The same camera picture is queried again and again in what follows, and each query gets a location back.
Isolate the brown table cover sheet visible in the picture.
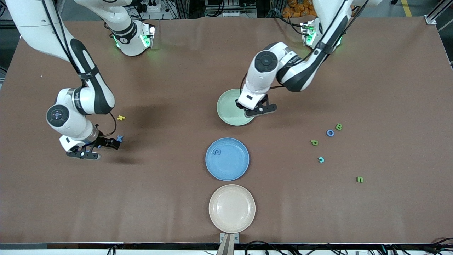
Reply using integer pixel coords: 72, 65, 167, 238
0, 16, 453, 245

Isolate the blue plate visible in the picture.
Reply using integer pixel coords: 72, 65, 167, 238
205, 137, 250, 181

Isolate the light green plate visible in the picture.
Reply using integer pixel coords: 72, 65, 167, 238
217, 89, 256, 126

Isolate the beige plate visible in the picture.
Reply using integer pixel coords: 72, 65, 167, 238
208, 184, 256, 234

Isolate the power strip with black plugs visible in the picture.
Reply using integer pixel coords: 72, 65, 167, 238
136, 0, 160, 13

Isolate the orange mesh bag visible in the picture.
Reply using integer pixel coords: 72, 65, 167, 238
282, 0, 317, 18

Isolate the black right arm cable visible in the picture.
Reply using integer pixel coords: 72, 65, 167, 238
41, 0, 118, 138

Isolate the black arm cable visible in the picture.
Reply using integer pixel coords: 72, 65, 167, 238
41, 0, 118, 138
240, 0, 370, 94

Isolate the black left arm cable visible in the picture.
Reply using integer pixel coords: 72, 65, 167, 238
240, 0, 370, 94

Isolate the grey metal bracket post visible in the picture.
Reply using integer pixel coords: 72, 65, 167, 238
216, 233, 240, 255

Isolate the aluminium frame bar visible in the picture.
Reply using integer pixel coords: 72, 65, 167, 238
426, 0, 453, 25

